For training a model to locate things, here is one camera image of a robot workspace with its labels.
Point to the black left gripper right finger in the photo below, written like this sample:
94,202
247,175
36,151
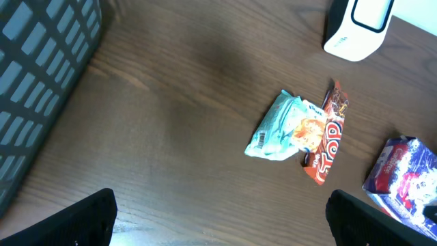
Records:
353,222

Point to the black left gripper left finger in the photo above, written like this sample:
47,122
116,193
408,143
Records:
87,222

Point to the purple snack pack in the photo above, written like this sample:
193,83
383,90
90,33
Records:
403,182

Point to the orange Top chocolate bar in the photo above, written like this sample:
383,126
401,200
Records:
319,163

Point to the teal snack packet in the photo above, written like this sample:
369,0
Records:
272,138

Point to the grey plastic mesh basket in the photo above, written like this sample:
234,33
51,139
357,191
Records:
45,47

